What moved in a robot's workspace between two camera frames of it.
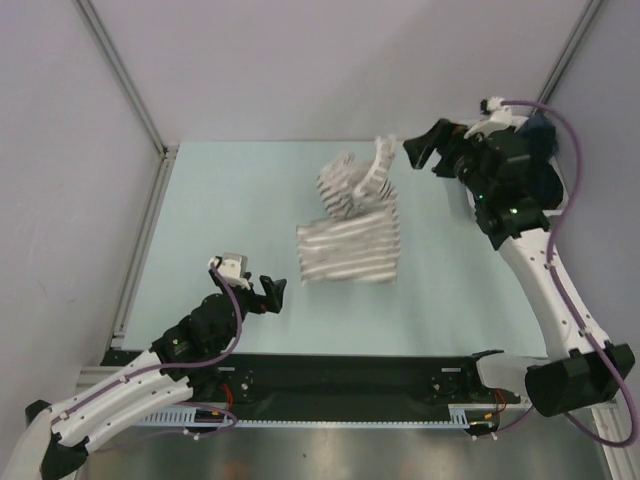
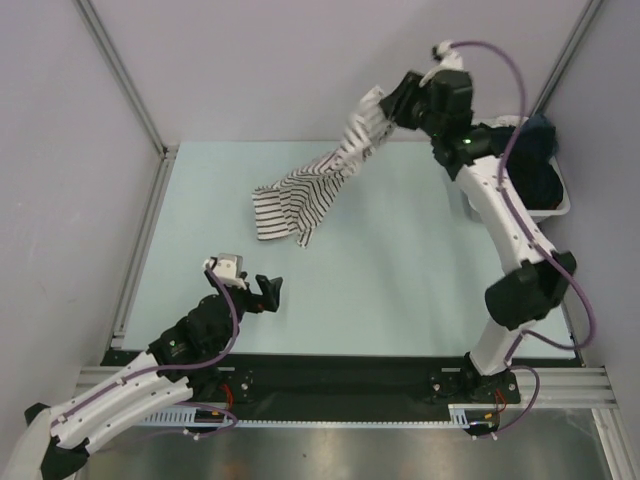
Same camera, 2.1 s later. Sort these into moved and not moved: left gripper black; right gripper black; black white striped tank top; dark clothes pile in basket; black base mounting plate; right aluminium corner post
Moved: right gripper black; black white striped tank top
Not moved: dark clothes pile in basket; right aluminium corner post; black base mounting plate; left gripper black
